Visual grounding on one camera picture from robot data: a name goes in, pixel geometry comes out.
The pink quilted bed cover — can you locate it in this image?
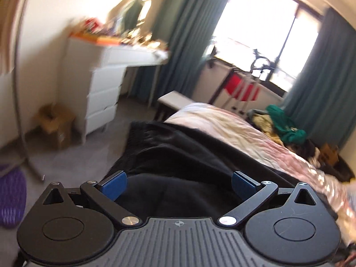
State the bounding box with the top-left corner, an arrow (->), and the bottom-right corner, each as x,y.
166,103 -> 355,245

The yellow garment on pile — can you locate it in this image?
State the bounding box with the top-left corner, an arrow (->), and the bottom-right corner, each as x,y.
252,114 -> 284,146

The green garment on pile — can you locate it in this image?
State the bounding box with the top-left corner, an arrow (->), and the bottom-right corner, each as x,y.
266,105 -> 307,145

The cardboard box on floor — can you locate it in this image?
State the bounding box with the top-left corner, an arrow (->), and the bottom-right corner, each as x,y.
35,103 -> 75,150

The brown paper bag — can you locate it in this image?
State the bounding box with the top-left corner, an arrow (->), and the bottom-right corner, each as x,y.
319,144 -> 338,166

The black leather sofa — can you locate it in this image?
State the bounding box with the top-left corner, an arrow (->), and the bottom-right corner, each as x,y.
294,141 -> 356,184

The white bench stool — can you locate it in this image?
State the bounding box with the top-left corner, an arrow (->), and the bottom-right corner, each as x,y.
153,90 -> 194,121

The purple mesh mat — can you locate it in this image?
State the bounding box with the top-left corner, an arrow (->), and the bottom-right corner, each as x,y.
0,164 -> 26,229

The red cloth on rack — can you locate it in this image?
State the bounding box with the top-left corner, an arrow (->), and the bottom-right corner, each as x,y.
224,74 -> 259,102

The white dressing table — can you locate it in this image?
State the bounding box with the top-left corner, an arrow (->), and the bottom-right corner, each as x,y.
58,36 -> 169,143

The right teal curtain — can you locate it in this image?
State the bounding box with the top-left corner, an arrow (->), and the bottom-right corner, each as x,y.
281,8 -> 355,148

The teal curtain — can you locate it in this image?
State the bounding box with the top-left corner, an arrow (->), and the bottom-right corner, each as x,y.
281,8 -> 355,148
129,0 -> 240,103

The orange flat box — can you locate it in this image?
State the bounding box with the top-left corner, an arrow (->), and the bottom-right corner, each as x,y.
69,32 -> 122,45

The dark framed window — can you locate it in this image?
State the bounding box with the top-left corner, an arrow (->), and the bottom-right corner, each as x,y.
213,0 -> 323,97

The left teal curtain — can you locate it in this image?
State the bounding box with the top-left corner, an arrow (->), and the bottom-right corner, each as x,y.
129,0 -> 240,103

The wavy frame vanity mirror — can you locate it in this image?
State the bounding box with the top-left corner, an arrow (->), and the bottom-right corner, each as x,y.
107,0 -> 149,36

